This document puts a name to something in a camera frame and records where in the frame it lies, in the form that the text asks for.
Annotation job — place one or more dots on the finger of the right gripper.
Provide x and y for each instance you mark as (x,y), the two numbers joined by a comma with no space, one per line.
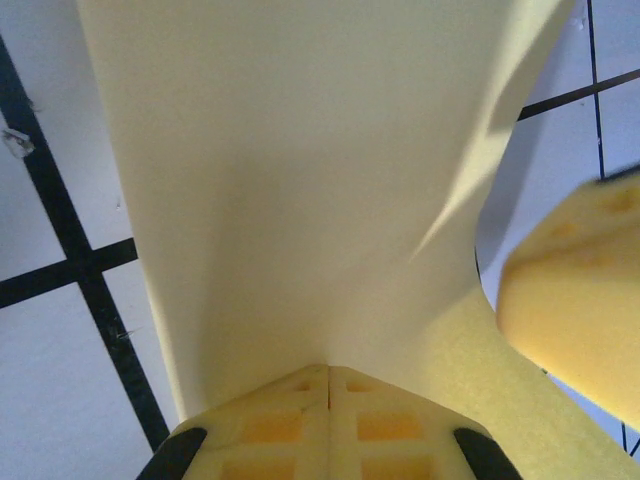
(575,300)

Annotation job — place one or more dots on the clear tape scrap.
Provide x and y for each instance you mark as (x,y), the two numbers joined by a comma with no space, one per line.
(17,142)

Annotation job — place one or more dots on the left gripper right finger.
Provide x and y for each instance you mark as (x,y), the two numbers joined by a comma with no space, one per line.
(390,435)

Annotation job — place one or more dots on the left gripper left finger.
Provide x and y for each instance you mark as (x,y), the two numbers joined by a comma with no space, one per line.
(270,435)

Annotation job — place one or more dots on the yellow paper sheet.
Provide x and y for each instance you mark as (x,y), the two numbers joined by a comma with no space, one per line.
(300,175)

